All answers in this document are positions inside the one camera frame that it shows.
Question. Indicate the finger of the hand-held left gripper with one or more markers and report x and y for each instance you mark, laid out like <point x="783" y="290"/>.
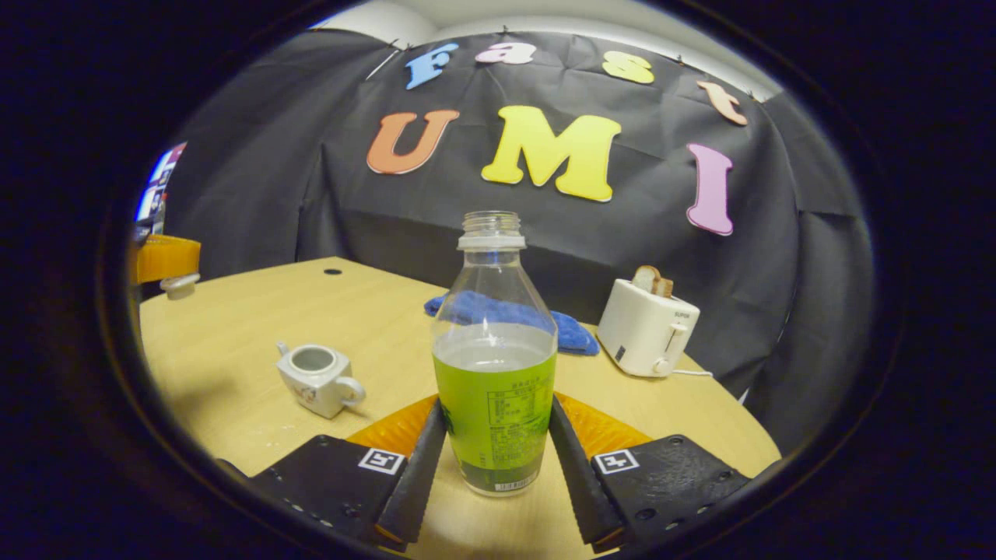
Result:
<point x="167" y="258"/>

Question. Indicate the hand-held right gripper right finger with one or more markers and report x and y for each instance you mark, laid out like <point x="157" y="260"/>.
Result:
<point x="580" y="482"/>

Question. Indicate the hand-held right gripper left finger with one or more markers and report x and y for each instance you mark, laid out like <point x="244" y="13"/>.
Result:
<point x="416" y="482"/>

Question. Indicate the white teacup lid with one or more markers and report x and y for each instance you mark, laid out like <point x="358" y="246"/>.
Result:
<point x="180" y="286"/>

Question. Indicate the green label water bottle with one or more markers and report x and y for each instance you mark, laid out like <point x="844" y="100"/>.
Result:
<point x="494" y="389"/>

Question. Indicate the computer monitor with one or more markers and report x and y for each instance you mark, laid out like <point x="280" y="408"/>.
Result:
<point x="156" y="190"/>

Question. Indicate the blue towel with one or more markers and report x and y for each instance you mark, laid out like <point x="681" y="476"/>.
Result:
<point x="572" y="330"/>

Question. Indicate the white toaster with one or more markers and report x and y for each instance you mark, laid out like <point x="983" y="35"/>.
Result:
<point x="642" y="330"/>

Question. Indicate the bread slice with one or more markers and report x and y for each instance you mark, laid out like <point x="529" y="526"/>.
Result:
<point x="652" y="281"/>

